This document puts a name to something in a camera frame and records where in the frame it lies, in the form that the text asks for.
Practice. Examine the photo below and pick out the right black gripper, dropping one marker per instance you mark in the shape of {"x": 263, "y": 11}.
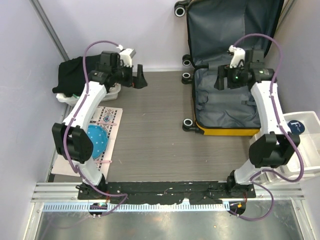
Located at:
{"x": 223, "y": 72}

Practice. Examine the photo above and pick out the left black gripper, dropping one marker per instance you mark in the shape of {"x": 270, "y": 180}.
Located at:
{"x": 139, "y": 81}

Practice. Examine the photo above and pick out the white perforated plastic basket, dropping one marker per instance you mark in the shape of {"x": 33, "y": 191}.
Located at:
{"x": 112, "y": 95}

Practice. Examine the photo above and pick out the yellow cartoon hard-shell suitcase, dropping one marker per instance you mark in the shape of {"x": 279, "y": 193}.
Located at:
{"x": 212, "y": 27}

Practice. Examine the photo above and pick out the white blue round tin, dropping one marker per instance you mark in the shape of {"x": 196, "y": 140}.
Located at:
{"x": 296, "y": 127}

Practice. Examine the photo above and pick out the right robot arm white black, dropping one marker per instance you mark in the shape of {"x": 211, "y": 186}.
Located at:
{"x": 275, "y": 144}

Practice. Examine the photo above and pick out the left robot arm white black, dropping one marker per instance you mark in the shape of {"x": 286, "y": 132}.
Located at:
{"x": 70, "y": 136}

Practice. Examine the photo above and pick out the patterned white placemat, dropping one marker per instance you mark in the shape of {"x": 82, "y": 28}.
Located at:
{"x": 107, "y": 114}

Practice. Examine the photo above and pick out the pink chopstick near cup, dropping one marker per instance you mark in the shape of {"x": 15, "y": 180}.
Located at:
{"x": 107, "y": 123}

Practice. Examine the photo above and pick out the blue dotted plate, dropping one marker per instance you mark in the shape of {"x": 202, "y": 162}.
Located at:
{"x": 99, "y": 139}

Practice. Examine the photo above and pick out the pink chopstick near edge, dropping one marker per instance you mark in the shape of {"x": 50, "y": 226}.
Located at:
{"x": 103, "y": 161}

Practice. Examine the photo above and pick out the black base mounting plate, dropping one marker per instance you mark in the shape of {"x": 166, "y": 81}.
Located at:
{"x": 165, "y": 191}

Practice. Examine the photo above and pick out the white compartment organizer tray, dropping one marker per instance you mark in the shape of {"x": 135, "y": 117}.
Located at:
{"x": 309, "y": 149}

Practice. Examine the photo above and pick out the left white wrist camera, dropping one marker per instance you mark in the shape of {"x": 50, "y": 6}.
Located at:
{"x": 126, "y": 55}

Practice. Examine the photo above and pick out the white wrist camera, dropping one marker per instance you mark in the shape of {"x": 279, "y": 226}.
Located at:
{"x": 238, "y": 57}
{"x": 126, "y": 55}

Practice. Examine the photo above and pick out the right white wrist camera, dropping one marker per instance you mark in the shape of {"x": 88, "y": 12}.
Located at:
{"x": 238, "y": 57}

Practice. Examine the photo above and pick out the aluminium rail frame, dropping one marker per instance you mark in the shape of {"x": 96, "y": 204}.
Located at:
{"x": 61, "y": 197}

